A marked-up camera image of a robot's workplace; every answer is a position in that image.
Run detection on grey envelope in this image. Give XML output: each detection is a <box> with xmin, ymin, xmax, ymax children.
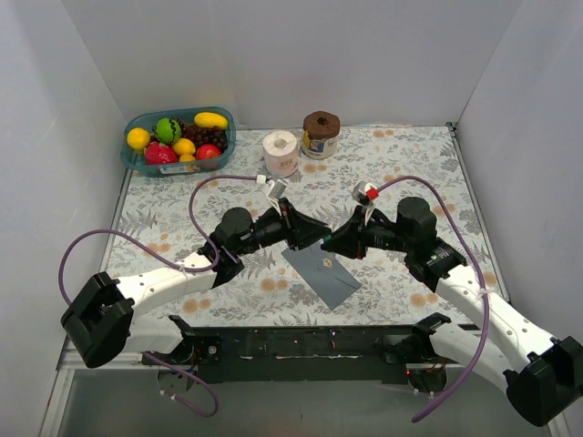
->
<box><xmin>281</xmin><ymin>241</ymin><xmax>362</xmax><ymax>310</ymax></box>

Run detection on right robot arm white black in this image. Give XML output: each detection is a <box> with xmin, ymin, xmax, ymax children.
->
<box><xmin>322</xmin><ymin>198</ymin><xmax>582</xmax><ymax>427</ymax></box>

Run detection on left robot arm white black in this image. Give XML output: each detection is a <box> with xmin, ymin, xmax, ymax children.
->
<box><xmin>61</xmin><ymin>198</ymin><xmax>331</xmax><ymax>369</ymax></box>

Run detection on floral table mat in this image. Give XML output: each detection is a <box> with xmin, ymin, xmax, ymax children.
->
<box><xmin>106</xmin><ymin>126</ymin><xmax>503</xmax><ymax>327</ymax></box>

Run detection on red apple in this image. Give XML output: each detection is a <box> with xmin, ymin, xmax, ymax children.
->
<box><xmin>196</xmin><ymin>144</ymin><xmax>221</xmax><ymax>160</ymax></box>

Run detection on white toilet paper roll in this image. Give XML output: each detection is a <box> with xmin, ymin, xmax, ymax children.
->
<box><xmin>262</xmin><ymin>130</ymin><xmax>299</xmax><ymax>178</ymax></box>

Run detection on small yellow fruit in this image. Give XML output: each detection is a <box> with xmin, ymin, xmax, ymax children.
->
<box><xmin>179</xmin><ymin>154</ymin><xmax>196</xmax><ymax>163</ymax></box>

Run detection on yellow lemon centre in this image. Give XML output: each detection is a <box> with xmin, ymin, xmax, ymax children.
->
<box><xmin>171</xmin><ymin>137</ymin><xmax>196</xmax><ymax>157</ymax></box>

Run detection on yellow lemon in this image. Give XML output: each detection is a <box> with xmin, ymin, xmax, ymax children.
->
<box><xmin>171</xmin><ymin>137</ymin><xmax>196</xmax><ymax>157</ymax></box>
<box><xmin>126</xmin><ymin>127</ymin><xmax>151</xmax><ymax>154</ymax></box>

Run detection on dark purple grapes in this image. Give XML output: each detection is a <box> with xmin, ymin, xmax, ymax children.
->
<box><xmin>175</xmin><ymin>118</ymin><xmax>228</xmax><ymax>153</ymax></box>

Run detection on brown toilet paper roll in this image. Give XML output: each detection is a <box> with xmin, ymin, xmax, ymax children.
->
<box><xmin>302</xmin><ymin>111</ymin><xmax>341</xmax><ymax>159</ymax></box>

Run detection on teal plastic fruit basket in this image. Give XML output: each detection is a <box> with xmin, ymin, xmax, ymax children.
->
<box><xmin>121</xmin><ymin>107</ymin><xmax>236</xmax><ymax>177</ymax></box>

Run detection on pink dragon fruit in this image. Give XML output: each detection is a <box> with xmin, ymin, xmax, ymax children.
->
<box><xmin>143</xmin><ymin>141</ymin><xmax>178</xmax><ymax>165</ymax></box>

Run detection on yellow mango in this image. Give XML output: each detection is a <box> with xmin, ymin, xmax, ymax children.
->
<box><xmin>193</xmin><ymin>111</ymin><xmax>229</xmax><ymax>130</ymax></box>

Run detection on green watermelon ball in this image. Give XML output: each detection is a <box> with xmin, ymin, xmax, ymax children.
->
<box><xmin>154</xmin><ymin>117</ymin><xmax>181</xmax><ymax>145</ymax></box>

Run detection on yellow lemon left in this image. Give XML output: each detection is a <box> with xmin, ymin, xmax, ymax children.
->
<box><xmin>126</xmin><ymin>127</ymin><xmax>151</xmax><ymax>154</ymax></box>

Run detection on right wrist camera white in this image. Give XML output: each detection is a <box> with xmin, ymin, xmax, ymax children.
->
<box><xmin>352</xmin><ymin>181</ymin><xmax>379</xmax><ymax>224</ymax></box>

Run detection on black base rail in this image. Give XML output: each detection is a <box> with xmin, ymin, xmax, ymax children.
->
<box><xmin>141</xmin><ymin>322</ymin><xmax>451</xmax><ymax>384</ymax></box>

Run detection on aluminium frame rail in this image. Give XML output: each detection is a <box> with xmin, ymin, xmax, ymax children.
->
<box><xmin>38</xmin><ymin>330</ymin><xmax>570</xmax><ymax>437</ymax></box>

